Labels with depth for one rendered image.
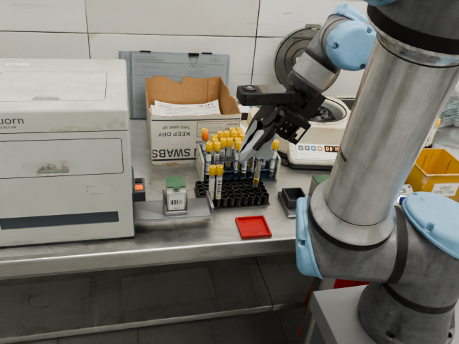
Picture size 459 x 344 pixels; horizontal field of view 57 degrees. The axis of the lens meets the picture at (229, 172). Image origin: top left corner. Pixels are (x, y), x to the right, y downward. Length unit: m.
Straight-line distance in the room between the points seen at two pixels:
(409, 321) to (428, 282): 0.08
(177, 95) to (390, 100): 1.02
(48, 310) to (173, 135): 0.81
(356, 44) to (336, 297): 0.43
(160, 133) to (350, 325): 0.66
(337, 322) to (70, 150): 0.55
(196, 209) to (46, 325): 0.83
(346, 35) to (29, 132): 0.55
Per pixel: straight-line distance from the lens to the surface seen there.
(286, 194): 1.03
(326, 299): 0.80
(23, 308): 1.68
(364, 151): 0.48
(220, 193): 1.03
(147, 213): 0.94
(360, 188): 0.52
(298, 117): 0.86
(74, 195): 0.87
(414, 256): 0.64
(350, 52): 0.72
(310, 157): 1.21
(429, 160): 1.29
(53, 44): 1.42
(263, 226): 0.98
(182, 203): 0.92
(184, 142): 1.15
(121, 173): 0.84
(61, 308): 1.65
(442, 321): 0.74
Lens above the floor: 1.48
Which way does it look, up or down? 32 degrees down
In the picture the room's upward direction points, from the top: 5 degrees clockwise
